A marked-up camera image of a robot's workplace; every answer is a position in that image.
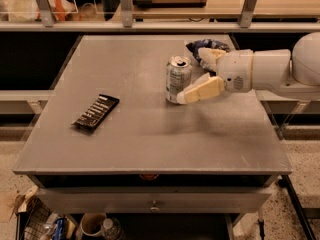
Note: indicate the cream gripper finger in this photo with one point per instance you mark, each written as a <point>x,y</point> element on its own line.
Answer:
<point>209,58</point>
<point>203,88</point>

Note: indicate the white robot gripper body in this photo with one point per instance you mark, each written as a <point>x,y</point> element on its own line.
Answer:
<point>235,70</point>

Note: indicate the silver green 7up can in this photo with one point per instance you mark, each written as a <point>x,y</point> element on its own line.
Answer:
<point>178,76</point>

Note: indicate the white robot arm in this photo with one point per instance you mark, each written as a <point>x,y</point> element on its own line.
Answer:
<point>288,73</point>

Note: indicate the blue crumpled chip bag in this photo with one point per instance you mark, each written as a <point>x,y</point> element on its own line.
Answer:
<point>217,48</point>

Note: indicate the orange white bag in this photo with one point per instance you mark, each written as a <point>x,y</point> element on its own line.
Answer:
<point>31,10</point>

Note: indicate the clear plastic bottle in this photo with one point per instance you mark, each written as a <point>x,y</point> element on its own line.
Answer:
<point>112,230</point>

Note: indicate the grey drawer with knob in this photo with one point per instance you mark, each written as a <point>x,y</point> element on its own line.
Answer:
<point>223,200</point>

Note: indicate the white paper cup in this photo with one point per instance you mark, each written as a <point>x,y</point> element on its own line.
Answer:
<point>91,226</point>

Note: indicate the grey metal bracket right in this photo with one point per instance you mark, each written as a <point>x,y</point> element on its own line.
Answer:
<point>246,15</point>

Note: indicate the grey metal bracket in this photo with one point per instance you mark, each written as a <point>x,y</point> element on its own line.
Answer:
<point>126,13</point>
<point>246,15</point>
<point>46,15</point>

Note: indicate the grey metal bracket middle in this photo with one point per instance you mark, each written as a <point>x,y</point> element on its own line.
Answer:
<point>126,13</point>

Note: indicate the grey metal bracket left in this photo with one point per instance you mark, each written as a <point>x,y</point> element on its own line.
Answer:
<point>46,15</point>

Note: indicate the wire basket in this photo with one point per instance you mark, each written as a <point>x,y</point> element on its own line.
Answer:
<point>30,225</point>

